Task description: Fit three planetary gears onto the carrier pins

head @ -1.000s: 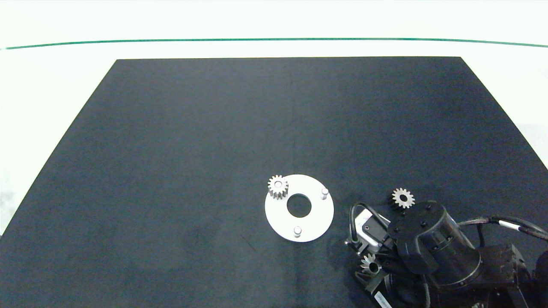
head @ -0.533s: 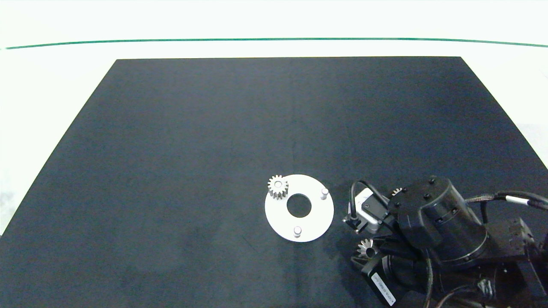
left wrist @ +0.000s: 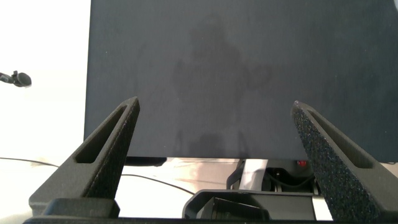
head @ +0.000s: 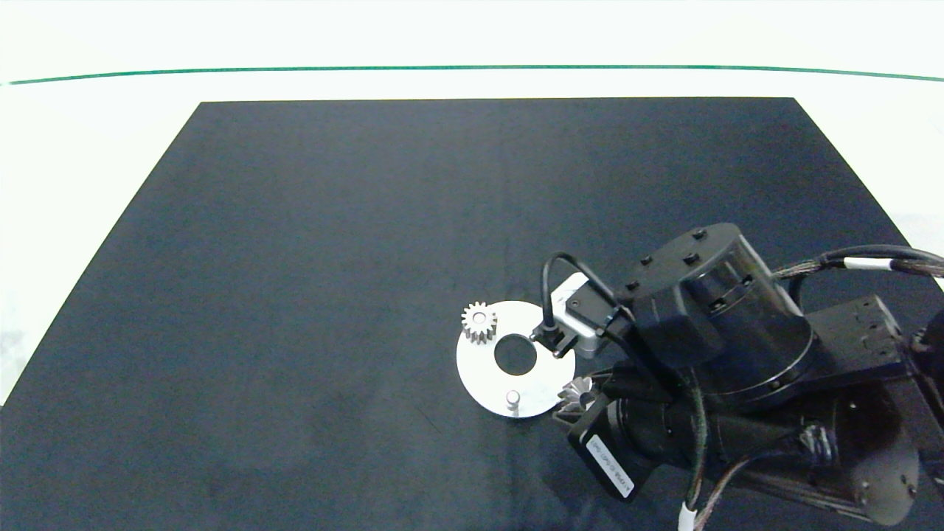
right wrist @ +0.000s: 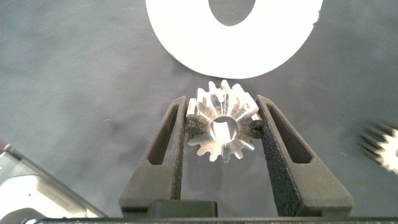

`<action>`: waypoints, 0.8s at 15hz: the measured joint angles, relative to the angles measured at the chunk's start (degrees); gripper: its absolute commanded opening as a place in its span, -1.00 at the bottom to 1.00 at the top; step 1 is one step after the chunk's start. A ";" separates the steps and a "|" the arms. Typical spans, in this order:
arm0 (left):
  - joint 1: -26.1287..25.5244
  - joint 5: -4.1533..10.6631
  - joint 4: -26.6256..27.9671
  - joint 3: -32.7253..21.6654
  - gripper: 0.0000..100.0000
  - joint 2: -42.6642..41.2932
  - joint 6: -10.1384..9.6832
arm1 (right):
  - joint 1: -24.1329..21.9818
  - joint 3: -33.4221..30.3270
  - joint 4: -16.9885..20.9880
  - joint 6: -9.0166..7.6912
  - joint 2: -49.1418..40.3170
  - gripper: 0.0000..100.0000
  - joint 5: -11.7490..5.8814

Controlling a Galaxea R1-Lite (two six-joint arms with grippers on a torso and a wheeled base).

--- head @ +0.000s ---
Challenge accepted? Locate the small steel planetary gear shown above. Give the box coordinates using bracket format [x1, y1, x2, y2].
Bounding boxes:
[557, 375, 597, 414]
[461, 301, 499, 345]

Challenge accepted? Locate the round white pin plate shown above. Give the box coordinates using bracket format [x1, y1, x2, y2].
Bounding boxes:
[456, 300, 577, 420]

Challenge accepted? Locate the dark mat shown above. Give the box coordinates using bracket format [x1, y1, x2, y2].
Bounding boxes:
[0, 97, 944, 531]

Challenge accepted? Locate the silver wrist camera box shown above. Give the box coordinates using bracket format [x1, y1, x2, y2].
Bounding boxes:
[552, 273, 614, 361]

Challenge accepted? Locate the black camera cable loop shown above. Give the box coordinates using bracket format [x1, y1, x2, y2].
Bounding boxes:
[530, 252, 628, 359]

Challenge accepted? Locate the braided cable with white tag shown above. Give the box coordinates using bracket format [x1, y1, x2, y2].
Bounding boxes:
[771, 245, 944, 282]

